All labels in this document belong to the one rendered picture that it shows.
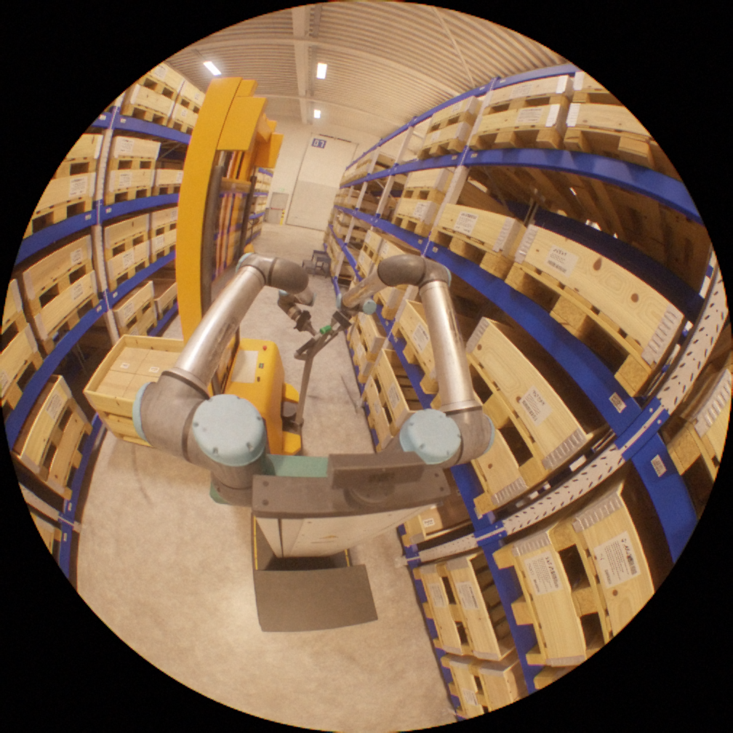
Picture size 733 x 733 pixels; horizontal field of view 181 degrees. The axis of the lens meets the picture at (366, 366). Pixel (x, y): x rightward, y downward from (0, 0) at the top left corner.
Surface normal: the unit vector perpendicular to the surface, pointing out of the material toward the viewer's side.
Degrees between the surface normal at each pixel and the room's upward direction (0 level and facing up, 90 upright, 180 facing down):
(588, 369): 90
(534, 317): 90
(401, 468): 61
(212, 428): 5
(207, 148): 90
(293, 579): 0
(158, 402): 17
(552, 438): 90
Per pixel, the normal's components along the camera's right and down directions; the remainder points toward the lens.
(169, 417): 0.28, -0.47
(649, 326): -0.93, -0.10
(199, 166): 0.21, 0.66
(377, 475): 0.31, 0.22
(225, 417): 0.39, -0.73
